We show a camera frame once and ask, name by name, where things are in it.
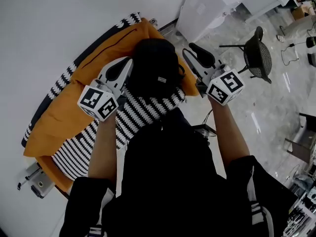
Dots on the white cabinet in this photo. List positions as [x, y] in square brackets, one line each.
[205, 11]

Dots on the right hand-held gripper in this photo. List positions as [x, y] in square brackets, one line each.
[225, 86]

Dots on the small white tag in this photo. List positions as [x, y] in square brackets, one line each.
[153, 22]

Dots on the grey metal bracket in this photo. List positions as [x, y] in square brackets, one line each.
[39, 181]

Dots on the cluttered equipment rack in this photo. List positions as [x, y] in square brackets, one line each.
[302, 206]

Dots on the cardboard box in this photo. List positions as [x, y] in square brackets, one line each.
[300, 12]

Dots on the dark wooden chair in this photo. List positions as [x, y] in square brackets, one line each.
[302, 144]

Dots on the person's black clothing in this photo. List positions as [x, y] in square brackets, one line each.
[170, 181]

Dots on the black floor device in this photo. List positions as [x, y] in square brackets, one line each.
[311, 41]

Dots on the person's left forearm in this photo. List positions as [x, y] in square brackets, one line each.
[103, 149]

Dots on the person's right forearm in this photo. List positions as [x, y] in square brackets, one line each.
[229, 134]

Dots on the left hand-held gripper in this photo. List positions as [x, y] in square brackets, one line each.
[97, 102]

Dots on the black wicker chair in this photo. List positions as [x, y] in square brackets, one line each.
[259, 55]

